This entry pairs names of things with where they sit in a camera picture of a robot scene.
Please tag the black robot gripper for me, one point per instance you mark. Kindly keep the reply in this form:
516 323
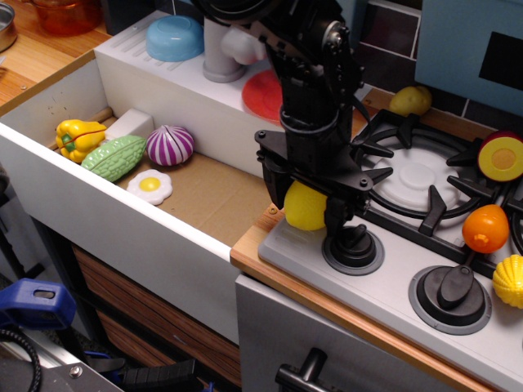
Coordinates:
319 157

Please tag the yellow toy lemon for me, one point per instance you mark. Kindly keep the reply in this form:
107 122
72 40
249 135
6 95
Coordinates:
304 207

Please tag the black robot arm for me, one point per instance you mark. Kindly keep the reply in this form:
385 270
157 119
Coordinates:
308 46

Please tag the red plastic plate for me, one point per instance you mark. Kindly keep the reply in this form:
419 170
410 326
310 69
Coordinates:
262 96

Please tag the left black stove knob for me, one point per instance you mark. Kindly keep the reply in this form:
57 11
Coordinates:
354 251

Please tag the black stove knob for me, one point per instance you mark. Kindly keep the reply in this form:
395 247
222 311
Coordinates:
354 251
450 299

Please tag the black stove grate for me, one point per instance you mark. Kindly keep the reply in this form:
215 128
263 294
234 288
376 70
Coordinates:
432 185

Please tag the grey toy stove top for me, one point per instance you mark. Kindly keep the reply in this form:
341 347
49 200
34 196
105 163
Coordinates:
493 354

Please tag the yellow toy potato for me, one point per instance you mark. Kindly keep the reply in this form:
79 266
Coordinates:
411 100

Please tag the purple striped toy onion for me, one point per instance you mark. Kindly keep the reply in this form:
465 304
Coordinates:
169 145

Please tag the toy fried egg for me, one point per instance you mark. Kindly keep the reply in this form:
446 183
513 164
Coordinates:
151 186

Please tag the white toy sink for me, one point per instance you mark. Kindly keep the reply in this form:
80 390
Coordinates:
179 250

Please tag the grey toy faucet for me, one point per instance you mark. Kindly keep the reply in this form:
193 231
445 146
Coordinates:
228 51

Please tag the right black stove knob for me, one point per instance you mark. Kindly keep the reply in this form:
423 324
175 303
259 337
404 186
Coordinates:
450 299

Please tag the orange toy fruit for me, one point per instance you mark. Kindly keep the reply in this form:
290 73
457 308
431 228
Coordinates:
486 229

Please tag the white toy block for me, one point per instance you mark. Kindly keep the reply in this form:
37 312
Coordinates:
133 122

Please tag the halved toy peach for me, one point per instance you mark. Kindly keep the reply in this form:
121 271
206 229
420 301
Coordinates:
500 156

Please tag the green toy bitter gourd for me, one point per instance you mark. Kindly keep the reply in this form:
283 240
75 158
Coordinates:
115 158

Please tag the light blue plastic bowl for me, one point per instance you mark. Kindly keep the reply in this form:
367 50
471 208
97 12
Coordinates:
174 39

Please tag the yellow toy corn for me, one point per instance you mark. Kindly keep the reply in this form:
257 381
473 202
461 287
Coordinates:
507 281

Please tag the light blue microwave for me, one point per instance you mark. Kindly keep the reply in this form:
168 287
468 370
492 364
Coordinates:
473 49

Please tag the yellow toy bell pepper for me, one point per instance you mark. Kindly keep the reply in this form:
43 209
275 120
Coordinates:
76 139

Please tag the orange transparent container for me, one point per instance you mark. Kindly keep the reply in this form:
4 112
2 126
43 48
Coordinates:
68 18

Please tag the metal pot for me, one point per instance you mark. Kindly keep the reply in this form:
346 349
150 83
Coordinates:
8 33

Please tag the metal oven door handle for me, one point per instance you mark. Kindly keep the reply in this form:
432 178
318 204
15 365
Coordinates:
306 377

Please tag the light blue wall cabinet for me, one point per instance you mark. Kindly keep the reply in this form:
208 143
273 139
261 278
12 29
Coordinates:
353 12

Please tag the blue clamp handle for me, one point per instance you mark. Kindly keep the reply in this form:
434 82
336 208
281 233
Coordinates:
37 305

